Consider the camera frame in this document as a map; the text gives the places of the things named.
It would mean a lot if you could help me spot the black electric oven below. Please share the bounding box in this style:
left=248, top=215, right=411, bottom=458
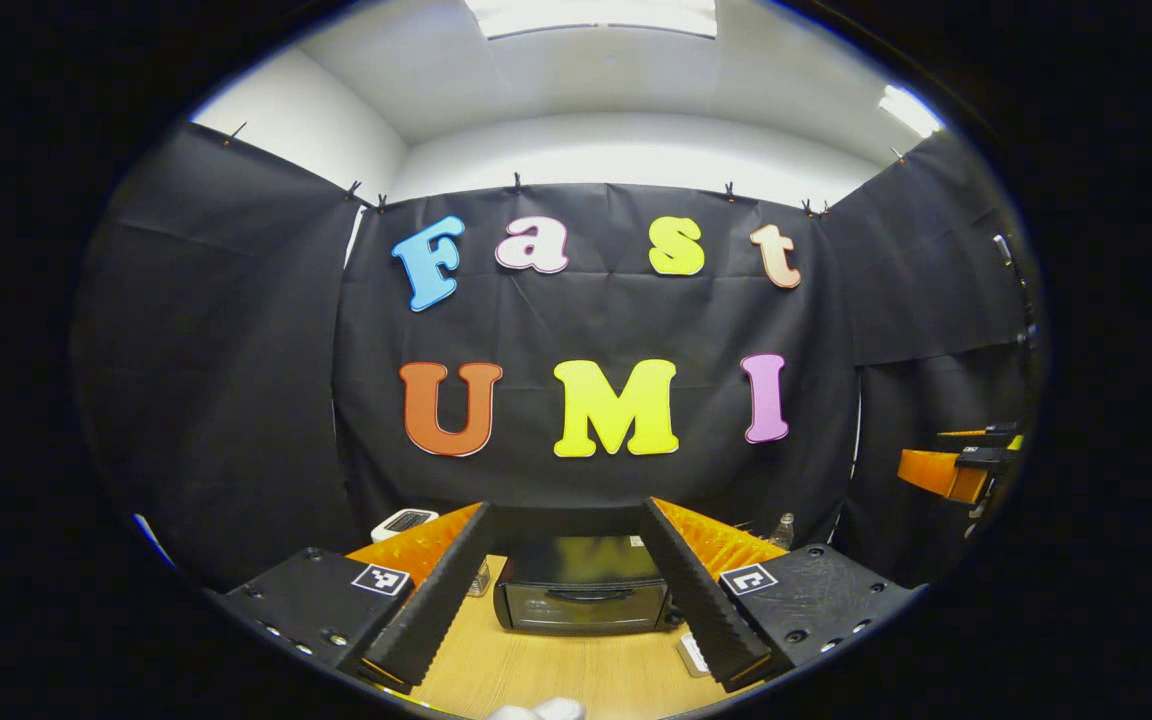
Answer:
left=493, top=535, right=682, bottom=636

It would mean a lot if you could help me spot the grey metal pole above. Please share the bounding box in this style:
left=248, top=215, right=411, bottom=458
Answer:
left=994, top=233, right=1042, bottom=351

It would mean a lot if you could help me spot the black backdrop cloth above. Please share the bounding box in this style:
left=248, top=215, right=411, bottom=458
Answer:
left=71, top=120, right=1047, bottom=591

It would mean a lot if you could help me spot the small ceiling light panel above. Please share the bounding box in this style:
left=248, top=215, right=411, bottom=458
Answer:
left=876, top=85, right=942, bottom=138

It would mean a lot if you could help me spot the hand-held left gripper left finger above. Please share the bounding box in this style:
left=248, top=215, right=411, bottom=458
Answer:
left=216, top=502, right=495, bottom=696

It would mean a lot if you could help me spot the large ceiling light panel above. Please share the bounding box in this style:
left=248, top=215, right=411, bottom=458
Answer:
left=464, top=0, right=717, bottom=39

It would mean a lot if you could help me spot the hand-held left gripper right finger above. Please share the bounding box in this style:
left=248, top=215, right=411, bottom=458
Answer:
left=639, top=497, right=922, bottom=694

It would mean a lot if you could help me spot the white toaster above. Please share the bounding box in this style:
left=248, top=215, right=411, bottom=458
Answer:
left=371, top=508, right=439, bottom=544

